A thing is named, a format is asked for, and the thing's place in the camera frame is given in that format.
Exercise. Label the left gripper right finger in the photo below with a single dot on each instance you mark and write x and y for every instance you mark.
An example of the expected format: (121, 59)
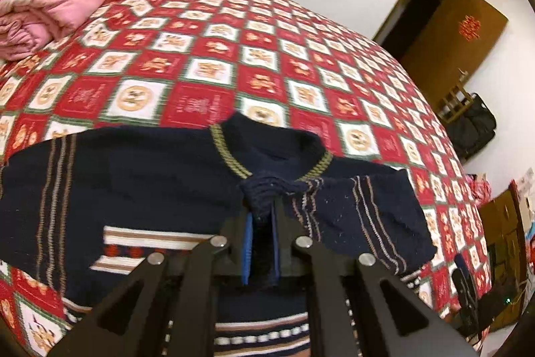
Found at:
(355, 306)

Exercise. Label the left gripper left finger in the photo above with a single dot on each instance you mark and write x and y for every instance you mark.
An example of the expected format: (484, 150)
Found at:
(168, 302)

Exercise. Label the red plaid clothes pile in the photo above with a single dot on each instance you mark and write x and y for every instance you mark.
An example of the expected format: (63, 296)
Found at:
(480, 188)

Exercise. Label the wooden chair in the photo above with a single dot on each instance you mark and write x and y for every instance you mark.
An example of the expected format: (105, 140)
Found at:
(454, 104)

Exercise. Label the red Christmas patchwork bedspread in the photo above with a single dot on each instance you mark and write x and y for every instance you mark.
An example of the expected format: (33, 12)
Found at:
(191, 64)

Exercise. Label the brown wooden door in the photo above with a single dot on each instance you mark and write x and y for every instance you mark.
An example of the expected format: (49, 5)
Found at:
(452, 46)

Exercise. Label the black bag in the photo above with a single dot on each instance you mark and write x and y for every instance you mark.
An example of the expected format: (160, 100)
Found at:
(472, 130)

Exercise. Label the navy knitted striped sweater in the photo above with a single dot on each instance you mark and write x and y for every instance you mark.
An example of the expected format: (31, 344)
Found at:
(78, 211)

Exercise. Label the dark wooden cabinet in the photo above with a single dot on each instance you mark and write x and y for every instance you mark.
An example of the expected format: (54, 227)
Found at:
(506, 249)

